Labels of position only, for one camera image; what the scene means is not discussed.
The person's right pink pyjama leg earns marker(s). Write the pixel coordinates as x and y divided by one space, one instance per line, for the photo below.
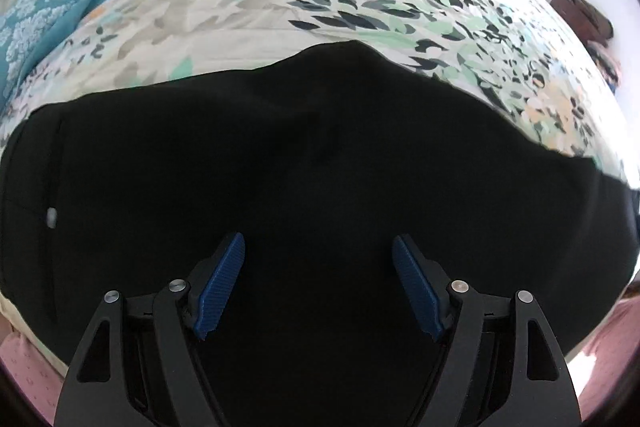
612 347

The black pants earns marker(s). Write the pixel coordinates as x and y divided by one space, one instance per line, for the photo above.
320 157

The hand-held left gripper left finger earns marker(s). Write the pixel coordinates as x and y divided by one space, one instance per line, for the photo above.
220 287

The bed with floral sheet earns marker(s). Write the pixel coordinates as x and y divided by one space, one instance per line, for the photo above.
250 7

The person's pink pyjama leg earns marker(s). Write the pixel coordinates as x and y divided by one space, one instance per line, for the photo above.
612 347
27 377

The blue patterned pillow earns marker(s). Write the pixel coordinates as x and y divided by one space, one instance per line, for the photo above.
45 7

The pile of colourful clothes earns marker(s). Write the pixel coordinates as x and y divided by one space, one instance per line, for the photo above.
607 62

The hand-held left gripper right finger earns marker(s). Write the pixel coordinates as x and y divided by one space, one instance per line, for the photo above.
417 287

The person's left pink pyjama leg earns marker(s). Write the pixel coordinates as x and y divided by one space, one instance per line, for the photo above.
27 377

